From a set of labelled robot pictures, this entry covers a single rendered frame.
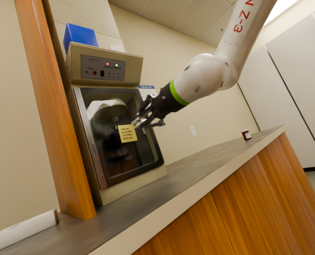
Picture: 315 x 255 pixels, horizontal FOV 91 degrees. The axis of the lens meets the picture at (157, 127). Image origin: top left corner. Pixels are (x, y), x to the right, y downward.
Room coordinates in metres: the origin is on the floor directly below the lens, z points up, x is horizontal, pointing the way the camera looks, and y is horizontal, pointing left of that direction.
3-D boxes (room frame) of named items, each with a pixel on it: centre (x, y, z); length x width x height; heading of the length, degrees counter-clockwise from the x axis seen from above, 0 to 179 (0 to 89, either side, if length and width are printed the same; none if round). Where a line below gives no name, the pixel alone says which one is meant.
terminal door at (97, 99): (0.65, 0.14, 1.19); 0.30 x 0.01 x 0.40; 131
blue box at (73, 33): (0.55, 0.18, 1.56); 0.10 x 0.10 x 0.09; 42
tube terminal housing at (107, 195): (0.75, 0.23, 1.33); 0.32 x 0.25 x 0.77; 132
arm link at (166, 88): (0.49, -0.09, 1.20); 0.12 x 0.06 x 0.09; 132
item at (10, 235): (0.53, 0.51, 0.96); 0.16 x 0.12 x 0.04; 123
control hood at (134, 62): (0.62, 0.10, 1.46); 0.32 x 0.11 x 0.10; 132
